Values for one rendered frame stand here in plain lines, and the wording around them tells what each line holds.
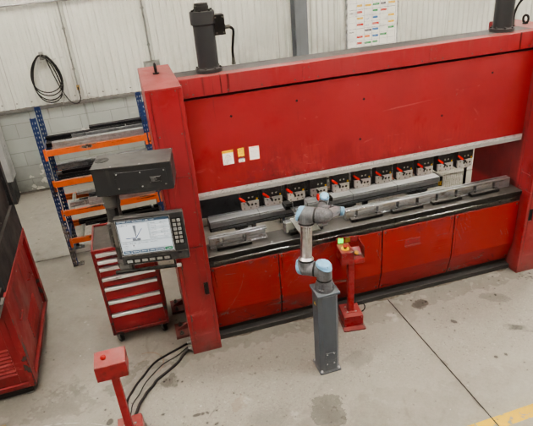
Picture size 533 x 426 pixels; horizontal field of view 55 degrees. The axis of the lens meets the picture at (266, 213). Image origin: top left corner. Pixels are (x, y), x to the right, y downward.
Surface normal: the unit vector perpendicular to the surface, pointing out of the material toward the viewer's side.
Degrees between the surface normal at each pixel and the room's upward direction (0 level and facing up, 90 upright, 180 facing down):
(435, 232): 90
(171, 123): 90
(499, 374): 0
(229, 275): 90
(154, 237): 90
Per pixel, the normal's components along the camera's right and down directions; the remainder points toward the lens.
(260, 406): -0.07, -0.88
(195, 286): 0.27, 0.43
